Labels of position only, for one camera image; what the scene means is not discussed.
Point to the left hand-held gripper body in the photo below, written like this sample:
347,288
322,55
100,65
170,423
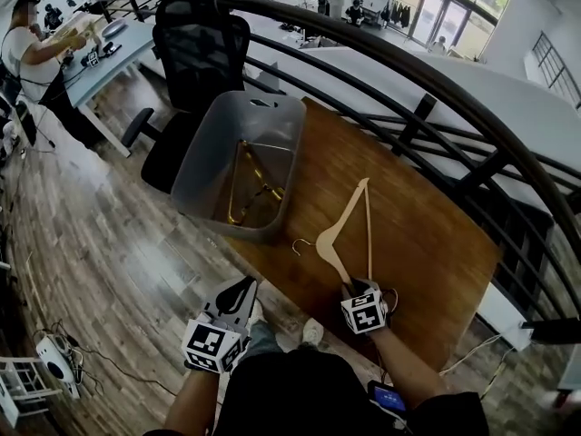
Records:
211,345

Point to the grey round plate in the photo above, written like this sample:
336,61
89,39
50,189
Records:
113,29

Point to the person's left forearm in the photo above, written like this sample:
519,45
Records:
190,402

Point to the person's right forearm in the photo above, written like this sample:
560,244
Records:
404,363

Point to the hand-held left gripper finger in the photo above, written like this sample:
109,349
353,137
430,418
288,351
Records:
247,309
215,302

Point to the pale blue white-legged table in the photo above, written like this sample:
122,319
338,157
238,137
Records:
113,62

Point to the black metal stair railing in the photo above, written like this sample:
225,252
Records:
556,68

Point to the person's left leg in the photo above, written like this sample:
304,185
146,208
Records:
265,339

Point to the white round floor device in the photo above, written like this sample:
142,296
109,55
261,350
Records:
56,363

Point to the grey plastic storage bin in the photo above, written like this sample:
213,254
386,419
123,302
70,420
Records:
204,161

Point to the gold metal clothes hanger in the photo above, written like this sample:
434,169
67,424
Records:
233,189

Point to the dark coats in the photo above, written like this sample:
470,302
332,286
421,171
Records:
399,14

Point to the wooden clothes hanger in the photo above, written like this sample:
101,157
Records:
336,234

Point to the white slatted chair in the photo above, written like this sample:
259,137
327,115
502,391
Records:
27,389

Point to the person's black clothed torso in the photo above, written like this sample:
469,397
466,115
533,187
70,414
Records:
299,398

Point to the glass entrance doors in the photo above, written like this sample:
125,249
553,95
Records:
449,12

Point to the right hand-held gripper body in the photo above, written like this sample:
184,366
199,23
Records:
365,314

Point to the person's right white shoe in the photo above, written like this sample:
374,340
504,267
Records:
313,332

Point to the small screen device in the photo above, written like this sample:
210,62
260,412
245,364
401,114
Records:
387,397

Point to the black mesh office chair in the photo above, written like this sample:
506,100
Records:
199,48

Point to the idle hand-held gripper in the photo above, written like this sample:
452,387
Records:
97,56

